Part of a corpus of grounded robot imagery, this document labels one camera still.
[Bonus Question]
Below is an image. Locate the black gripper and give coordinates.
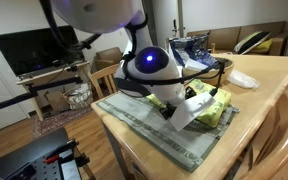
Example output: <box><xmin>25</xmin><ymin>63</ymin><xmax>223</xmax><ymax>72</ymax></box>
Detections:
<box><xmin>158</xmin><ymin>102</ymin><xmax>179</xmax><ymax>121</ymax></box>

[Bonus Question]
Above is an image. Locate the green popcorn bag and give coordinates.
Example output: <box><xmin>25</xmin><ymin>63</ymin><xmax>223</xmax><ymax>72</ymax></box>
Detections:
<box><xmin>146</xmin><ymin>78</ymin><xmax>232</xmax><ymax>129</ymax></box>

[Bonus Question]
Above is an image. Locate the green striped cloth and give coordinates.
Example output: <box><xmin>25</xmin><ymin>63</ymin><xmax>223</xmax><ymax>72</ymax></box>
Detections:
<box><xmin>96</xmin><ymin>91</ymin><xmax>241</xmax><ymax>174</ymax></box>

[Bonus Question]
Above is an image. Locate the blue snack bag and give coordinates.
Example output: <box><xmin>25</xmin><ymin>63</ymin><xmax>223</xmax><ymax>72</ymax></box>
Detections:
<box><xmin>168</xmin><ymin>34</ymin><xmax>220</xmax><ymax>69</ymax></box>

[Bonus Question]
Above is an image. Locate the white paper sheet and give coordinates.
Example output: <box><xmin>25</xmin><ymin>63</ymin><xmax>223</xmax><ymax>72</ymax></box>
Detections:
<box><xmin>183</xmin><ymin>58</ymin><xmax>208</xmax><ymax>72</ymax></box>

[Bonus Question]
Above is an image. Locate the wooden bowl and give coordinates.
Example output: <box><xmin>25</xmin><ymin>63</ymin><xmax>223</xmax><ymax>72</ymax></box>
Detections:
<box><xmin>183</xmin><ymin>56</ymin><xmax>235</xmax><ymax>87</ymax></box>

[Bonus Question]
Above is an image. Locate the slatted wooden chair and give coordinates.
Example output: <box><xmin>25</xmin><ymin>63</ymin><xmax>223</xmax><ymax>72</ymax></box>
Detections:
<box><xmin>89</xmin><ymin>63</ymin><xmax>122</xmax><ymax>99</ymax></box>

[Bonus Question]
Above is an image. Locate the brown armchair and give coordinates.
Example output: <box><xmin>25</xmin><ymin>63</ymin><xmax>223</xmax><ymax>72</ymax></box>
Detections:
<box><xmin>94</xmin><ymin>46</ymin><xmax>125</xmax><ymax>71</ymax></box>

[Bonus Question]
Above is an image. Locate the wicker basket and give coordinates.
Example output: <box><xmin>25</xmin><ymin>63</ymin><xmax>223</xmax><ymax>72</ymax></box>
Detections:
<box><xmin>62</xmin><ymin>81</ymin><xmax>94</xmax><ymax>110</ymax></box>

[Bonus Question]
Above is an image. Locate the brown sofa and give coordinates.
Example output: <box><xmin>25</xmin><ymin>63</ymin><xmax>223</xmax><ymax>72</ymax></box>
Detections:
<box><xmin>186</xmin><ymin>20</ymin><xmax>288</xmax><ymax>57</ymax></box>

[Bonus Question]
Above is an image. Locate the striped pillow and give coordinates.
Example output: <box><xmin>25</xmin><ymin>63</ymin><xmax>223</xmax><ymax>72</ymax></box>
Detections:
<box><xmin>233</xmin><ymin>30</ymin><xmax>272</xmax><ymax>55</ymax></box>

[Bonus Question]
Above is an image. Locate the patterned rug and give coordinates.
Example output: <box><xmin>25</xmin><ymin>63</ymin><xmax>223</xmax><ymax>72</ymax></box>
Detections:
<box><xmin>31</xmin><ymin>104</ymin><xmax>95</xmax><ymax>139</ymax></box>

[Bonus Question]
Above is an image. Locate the cardboard box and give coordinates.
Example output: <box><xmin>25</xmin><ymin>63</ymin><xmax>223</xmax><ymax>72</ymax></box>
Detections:
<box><xmin>44</xmin><ymin>88</ymin><xmax>70</xmax><ymax>113</ymax></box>

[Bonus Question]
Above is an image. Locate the yellow pillow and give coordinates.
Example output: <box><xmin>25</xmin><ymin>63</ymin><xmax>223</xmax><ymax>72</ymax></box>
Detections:
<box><xmin>252</xmin><ymin>37</ymin><xmax>275</xmax><ymax>53</ymax></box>

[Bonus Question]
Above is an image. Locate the curved wooden chair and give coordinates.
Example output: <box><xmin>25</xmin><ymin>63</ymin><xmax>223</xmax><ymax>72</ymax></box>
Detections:
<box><xmin>232</xmin><ymin>88</ymin><xmax>288</xmax><ymax>180</ymax></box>

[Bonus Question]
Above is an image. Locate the red tool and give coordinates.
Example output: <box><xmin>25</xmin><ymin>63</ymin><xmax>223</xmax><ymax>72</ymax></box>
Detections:
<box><xmin>43</xmin><ymin>153</ymin><xmax>61</xmax><ymax>165</ymax></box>

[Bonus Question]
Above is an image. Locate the black tripod bar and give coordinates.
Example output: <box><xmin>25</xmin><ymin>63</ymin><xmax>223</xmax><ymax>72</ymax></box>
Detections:
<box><xmin>0</xmin><ymin>76</ymin><xmax>84</xmax><ymax>116</ymax></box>

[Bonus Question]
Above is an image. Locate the black equipment cart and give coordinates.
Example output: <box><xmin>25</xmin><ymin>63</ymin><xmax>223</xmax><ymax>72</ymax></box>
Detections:
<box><xmin>0</xmin><ymin>127</ymin><xmax>97</xmax><ymax>180</ymax></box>

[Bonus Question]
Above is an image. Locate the black flat television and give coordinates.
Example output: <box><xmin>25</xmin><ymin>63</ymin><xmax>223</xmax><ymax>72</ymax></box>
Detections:
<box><xmin>0</xmin><ymin>25</ymin><xmax>86</xmax><ymax>76</ymax></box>

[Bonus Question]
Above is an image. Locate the white door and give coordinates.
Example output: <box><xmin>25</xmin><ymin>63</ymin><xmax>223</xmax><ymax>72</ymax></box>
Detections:
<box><xmin>0</xmin><ymin>31</ymin><xmax>28</xmax><ymax>136</ymax></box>

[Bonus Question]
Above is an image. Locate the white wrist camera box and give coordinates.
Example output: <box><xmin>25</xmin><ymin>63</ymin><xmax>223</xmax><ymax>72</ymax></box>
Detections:
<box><xmin>168</xmin><ymin>91</ymin><xmax>217</xmax><ymax>132</ymax></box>

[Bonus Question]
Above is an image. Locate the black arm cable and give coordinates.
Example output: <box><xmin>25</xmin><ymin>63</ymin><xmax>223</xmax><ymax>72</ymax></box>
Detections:
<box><xmin>38</xmin><ymin>0</ymin><xmax>227</xmax><ymax>98</ymax></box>

